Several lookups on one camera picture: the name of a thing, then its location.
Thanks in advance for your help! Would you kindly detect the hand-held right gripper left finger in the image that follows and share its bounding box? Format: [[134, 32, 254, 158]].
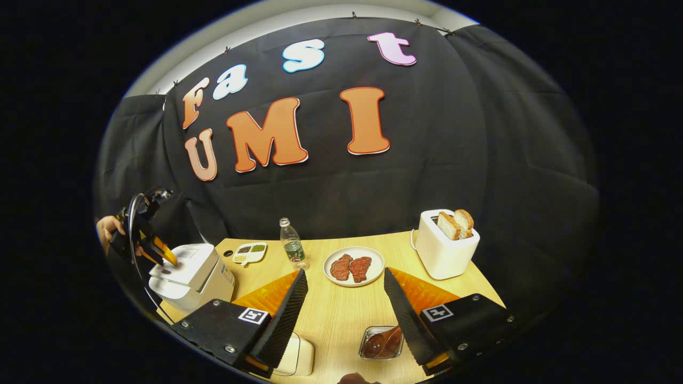
[[171, 268, 309, 380]]

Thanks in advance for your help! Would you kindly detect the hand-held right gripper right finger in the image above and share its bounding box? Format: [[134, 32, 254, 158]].
[[383, 267, 518, 377]]

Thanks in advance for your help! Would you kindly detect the white rice cooker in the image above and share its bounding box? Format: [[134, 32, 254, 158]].
[[148, 244, 235, 313]]

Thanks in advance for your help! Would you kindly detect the brown wooden spoon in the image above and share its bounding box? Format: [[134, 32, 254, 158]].
[[363, 326, 402, 358]]

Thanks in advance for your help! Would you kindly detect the white round plate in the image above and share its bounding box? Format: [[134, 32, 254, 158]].
[[323, 246, 385, 287]]

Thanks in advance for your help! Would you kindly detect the red meat slice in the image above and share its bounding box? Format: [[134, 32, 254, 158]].
[[330, 254, 354, 282], [350, 257, 372, 283]]

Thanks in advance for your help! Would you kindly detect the white toaster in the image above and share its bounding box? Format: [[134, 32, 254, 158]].
[[412, 209, 481, 281]]

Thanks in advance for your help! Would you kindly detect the clear plastic water bottle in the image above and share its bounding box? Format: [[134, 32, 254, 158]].
[[280, 218, 309, 270]]

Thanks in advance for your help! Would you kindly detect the white divided condiment dish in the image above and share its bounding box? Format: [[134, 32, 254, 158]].
[[232, 242, 267, 267]]

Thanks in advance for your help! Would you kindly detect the toasted bread slice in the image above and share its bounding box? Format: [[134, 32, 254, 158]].
[[454, 209, 475, 239], [437, 212, 462, 241]]

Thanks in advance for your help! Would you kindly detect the black backdrop cloth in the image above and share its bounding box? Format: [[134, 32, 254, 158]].
[[93, 17, 601, 321]]

